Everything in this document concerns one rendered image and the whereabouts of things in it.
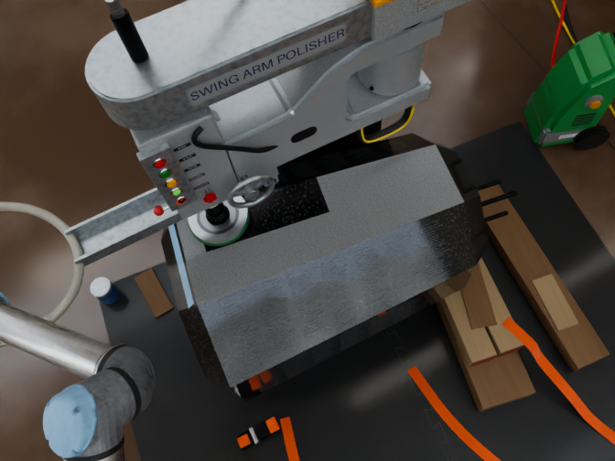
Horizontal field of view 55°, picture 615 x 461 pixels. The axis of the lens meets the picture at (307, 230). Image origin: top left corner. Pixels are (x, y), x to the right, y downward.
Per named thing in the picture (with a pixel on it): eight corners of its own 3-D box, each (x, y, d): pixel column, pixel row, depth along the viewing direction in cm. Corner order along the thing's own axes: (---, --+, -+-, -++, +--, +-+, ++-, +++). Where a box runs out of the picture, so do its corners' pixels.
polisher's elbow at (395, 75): (345, 67, 182) (344, 21, 164) (395, 38, 185) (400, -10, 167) (381, 108, 175) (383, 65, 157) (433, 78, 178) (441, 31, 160)
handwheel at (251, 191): (265, 171, 183) (259, 145, 169) (279, 197, 179) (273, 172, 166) (221, 191, 181) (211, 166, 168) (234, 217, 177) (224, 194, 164)
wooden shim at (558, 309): (531, 281, 272) (532, 280, 271) (550, 274, 273) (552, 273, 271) (557, 331, 262) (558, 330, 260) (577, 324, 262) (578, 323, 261)
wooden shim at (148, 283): (134, 278, 296) (134, 277, 295) (152, 268, 298) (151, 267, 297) (156, 318, 287) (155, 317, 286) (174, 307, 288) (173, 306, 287)
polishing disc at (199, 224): (246, 186, 212) (245, 184, 211) (250, 240, 203) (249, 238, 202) (188, 193, 212) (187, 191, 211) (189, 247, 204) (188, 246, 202)
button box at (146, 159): (194, 193, 170) (166, 139, 144) (198, 200, 169) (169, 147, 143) (168, 204, 169) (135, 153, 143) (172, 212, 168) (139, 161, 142)
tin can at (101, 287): (122, 300, 292) (112, 292, 280) (102, 307, 291) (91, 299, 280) (117, 283, 296) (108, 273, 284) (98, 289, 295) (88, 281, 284)
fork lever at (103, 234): (260, 137, 196) (256, 129, 191) (284, 182, 188) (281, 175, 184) (68, 227, 190) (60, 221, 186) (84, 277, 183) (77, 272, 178)
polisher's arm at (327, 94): (397, 75, 202) (409, -42, 158) (431, 124, 193) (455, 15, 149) (200, 162, 194) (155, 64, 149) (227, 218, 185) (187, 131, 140)
